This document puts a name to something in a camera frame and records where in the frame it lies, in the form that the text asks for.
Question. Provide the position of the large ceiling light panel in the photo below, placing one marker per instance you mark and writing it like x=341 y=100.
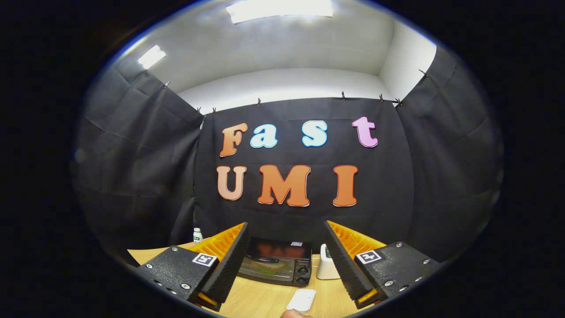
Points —
x=278 y=9

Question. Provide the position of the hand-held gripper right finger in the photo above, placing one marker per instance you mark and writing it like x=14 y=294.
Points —
x=346 y=265

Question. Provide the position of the white bottle with green label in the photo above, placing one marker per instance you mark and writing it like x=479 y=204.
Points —
x=197 y=236

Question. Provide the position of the white slot toaster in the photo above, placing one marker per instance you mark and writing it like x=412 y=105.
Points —
x=326 y=269

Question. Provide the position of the black toaster oven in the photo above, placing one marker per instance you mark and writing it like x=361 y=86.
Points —
x=278 y=251

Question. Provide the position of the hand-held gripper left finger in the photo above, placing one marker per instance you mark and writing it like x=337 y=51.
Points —
x=229 y=269

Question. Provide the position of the small ceiling light panel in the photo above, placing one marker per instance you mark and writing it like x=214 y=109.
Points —
x=151 y=56

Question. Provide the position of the white plastic tray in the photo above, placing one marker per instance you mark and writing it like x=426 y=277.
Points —
x=301 y=300

